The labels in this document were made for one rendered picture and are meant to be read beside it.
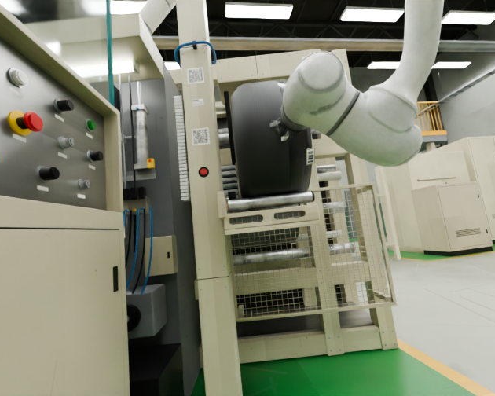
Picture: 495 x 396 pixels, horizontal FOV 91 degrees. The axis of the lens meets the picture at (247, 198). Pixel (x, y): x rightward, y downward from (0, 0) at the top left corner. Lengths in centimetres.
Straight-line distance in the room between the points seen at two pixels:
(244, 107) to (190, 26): 59
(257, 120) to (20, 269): 73
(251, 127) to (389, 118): 49
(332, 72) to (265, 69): 111
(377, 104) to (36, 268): 72
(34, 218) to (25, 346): 23
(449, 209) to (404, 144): 499
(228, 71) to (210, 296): 119
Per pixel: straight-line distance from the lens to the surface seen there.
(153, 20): 193
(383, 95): 54
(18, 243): 61
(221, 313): 106
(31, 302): 64
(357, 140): 52
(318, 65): 48
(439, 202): 540
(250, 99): 96
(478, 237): 588
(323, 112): 50
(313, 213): 94
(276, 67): 158
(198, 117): 115
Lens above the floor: 79
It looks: 8 degrees up
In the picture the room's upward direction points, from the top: 6 degrees counter-clockwise
